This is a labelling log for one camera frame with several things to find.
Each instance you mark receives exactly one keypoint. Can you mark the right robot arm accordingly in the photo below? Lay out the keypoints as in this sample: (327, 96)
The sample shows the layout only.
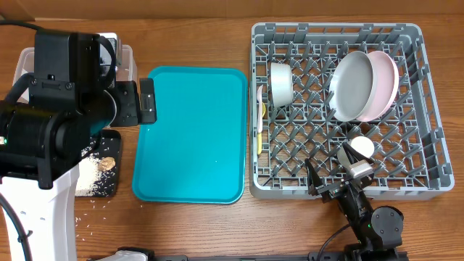
(379, 230)

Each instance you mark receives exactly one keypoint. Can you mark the grey dishwasher rack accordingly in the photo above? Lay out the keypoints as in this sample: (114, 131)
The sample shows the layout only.
(411, 160)

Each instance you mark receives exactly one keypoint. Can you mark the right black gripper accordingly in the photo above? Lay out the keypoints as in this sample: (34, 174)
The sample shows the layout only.
(328, 190)

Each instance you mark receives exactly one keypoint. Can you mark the grey round plate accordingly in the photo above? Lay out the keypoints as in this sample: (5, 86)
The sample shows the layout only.
(351, 86)

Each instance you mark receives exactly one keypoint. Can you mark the clear plastic bin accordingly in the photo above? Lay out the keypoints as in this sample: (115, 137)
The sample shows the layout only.
(126, 71)

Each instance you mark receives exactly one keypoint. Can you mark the white rice pile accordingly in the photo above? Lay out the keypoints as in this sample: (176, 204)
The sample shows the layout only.
(92, 182)

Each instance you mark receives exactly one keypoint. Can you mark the pink round plate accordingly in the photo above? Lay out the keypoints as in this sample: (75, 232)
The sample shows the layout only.
(386, 87)

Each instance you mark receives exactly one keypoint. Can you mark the teal serving tray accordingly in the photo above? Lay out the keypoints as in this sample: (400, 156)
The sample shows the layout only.
(196, 150)

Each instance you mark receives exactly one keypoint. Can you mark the yellow plastic spoon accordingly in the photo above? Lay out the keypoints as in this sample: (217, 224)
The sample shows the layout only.
(259, 135)

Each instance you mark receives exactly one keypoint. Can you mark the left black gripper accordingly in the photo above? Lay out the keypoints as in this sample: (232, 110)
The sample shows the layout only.
(125, 93)

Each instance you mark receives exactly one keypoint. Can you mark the black plastic tray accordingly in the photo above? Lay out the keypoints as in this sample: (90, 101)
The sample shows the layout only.
(108, 144)

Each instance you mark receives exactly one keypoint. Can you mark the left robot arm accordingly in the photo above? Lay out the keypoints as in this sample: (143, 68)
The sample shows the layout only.
(51, 119)

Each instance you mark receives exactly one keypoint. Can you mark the brown food scrap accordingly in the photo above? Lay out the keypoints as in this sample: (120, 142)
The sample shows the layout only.
(106, 164)

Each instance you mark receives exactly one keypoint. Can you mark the grey bowl with rice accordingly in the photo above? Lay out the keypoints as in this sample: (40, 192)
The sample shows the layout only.
(281, 84)

